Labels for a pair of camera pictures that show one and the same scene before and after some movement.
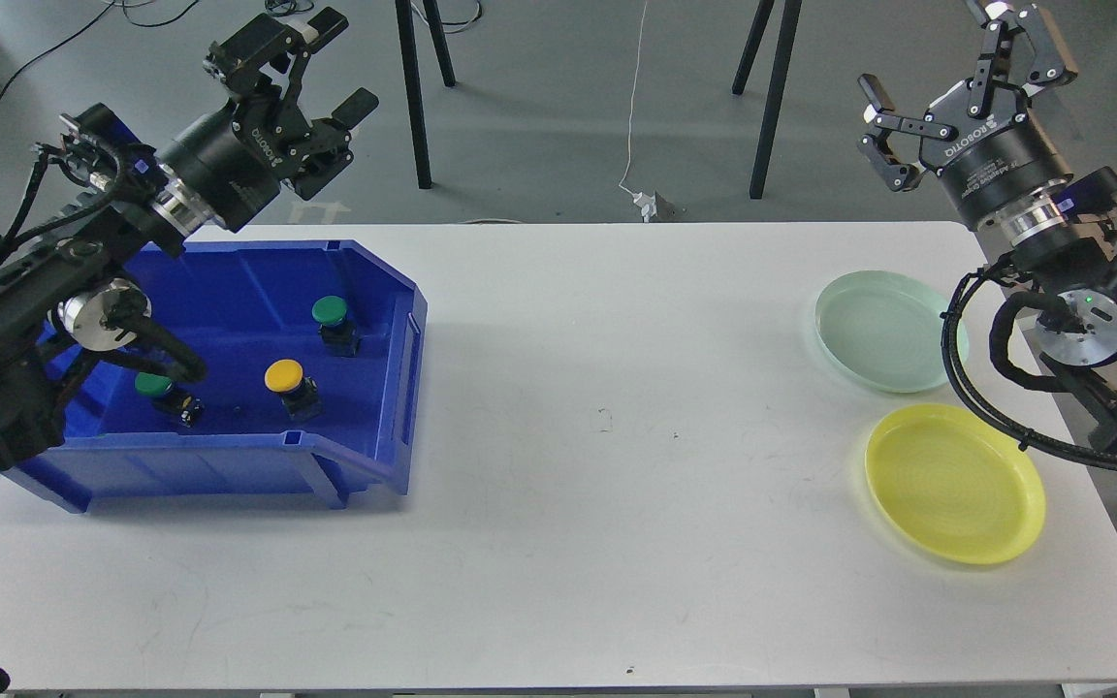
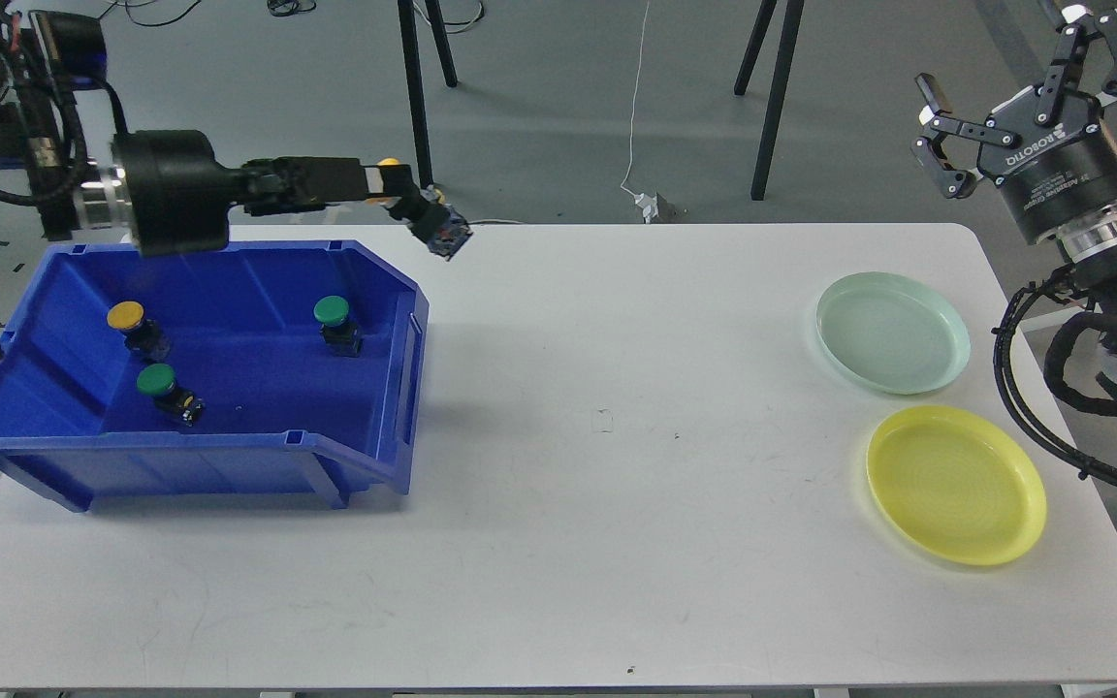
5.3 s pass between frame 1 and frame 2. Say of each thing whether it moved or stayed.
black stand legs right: stayed
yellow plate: stayed
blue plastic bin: stayed
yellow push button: moved
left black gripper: moved
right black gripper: moved
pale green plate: stayed
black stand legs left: stayed
